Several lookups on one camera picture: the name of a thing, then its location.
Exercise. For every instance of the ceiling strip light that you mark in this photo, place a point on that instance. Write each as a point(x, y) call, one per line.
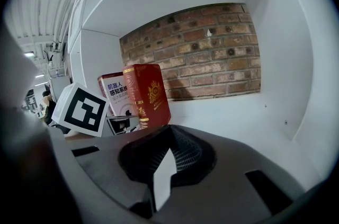
point(29, 54)

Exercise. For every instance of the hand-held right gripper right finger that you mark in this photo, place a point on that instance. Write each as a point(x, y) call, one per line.
point(193, 159)

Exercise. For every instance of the grey metal cabinet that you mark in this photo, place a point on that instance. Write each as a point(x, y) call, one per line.
point(61, 88)

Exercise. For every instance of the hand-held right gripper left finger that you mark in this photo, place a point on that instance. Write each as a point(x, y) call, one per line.
point(143, 156)

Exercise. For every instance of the white paperback book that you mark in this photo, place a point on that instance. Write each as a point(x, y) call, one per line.
point(116, 96)

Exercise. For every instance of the white shelf compartment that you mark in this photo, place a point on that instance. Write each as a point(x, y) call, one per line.
point(278, 58)

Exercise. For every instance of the red hardcover book gold print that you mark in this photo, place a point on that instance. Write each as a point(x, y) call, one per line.
point(151, 96)

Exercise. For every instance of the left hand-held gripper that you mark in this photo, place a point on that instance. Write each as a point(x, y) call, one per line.
point(82, 109)

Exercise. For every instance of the clear plastic bottle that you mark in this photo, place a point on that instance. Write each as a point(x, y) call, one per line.
point(57, 73)

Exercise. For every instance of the white desk with hutch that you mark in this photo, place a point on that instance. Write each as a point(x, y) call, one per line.
point(238, 133)

